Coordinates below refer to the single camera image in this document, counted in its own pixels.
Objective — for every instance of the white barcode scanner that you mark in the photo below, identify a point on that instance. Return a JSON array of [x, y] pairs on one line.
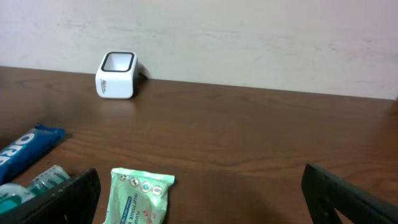
[[115, 76]]

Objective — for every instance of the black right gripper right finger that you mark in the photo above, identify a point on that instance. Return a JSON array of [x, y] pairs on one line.
[[327, 194]]

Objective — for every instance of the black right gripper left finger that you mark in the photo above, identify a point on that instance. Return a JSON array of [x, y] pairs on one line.
[[73, 201]]

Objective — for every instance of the blue Oreo cookie pack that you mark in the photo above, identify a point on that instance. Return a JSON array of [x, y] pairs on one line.
[[27, 149]]

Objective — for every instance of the green tissue pack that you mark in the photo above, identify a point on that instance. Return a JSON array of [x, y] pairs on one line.
[[137, 197]]

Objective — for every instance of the blue mouthwash bottle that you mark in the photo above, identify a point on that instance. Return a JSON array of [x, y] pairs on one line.
[[13, 195]]

